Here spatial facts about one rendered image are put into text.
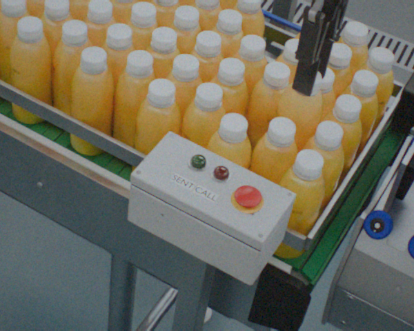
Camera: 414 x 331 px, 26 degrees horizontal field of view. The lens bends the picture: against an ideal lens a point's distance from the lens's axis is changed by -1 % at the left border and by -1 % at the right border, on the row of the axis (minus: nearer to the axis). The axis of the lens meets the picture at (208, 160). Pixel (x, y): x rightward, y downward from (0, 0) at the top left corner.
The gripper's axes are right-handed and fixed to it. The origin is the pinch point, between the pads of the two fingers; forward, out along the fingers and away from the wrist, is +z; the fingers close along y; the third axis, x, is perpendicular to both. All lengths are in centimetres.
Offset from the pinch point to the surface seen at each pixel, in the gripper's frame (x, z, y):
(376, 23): 28, 116, 172
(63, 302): 51, 116, 9
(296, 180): -5.4, 9.7, -12.6
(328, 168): -7.9, 11.7, -5.9
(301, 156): -4.8, 6.8, -10.7
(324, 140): -6.0, 7.3, -5.4
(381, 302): -23.3, 31.7, -7.9
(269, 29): 16.8, 18.6, 26.0
